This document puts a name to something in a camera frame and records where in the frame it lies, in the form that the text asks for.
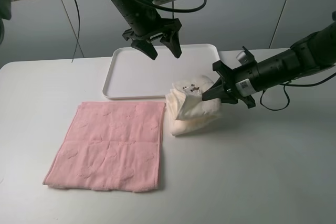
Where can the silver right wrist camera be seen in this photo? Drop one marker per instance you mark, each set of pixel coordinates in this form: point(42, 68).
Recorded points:
point(242, 58)

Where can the cream white terry towel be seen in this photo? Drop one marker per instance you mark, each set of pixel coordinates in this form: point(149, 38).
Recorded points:
point(187, 111)

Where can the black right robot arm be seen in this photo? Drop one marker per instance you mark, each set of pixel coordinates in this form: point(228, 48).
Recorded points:
point(310, 55)

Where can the pink terry towel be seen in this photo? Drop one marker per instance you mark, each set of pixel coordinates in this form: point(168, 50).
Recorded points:
point(110, 146)

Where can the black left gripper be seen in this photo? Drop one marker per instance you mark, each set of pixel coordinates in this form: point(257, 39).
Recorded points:
point(145, 22)

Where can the white rectangular plastic tray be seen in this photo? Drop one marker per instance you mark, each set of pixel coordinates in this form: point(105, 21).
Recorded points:
point(133, 75)

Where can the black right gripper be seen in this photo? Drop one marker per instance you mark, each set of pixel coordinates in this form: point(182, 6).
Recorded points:
point(233, 84)

